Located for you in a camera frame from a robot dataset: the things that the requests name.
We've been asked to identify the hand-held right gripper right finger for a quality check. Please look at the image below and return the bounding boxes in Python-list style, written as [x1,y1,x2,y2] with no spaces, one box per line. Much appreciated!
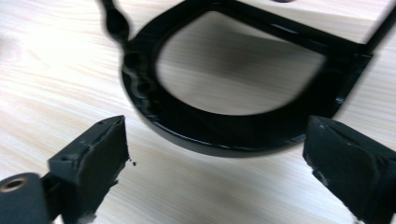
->
[302,115,396,224]

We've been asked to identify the black wavy tray stand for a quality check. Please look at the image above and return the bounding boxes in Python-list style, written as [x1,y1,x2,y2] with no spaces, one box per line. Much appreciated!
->
[98,0,396,158]

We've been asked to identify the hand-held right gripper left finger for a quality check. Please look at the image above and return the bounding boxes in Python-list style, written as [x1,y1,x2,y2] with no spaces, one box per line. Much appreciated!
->
[48,115,130,224]

